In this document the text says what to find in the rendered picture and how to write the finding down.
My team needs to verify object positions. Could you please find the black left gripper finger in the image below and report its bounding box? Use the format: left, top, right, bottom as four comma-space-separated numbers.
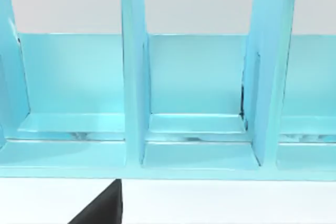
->
67, 178, 124, 224

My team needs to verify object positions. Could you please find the light blue rack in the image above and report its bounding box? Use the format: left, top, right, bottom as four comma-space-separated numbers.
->
0, 0, 336, 180

